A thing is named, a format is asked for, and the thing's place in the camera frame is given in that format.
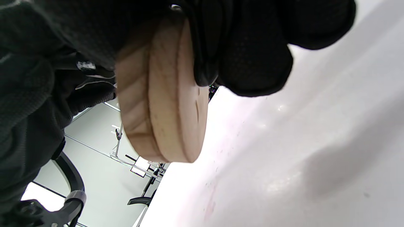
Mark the person's right hand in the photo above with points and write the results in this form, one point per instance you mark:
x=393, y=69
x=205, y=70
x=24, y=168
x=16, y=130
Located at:
x=252, y=47

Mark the person's left hand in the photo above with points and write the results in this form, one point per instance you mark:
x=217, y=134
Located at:
x=28, y=104

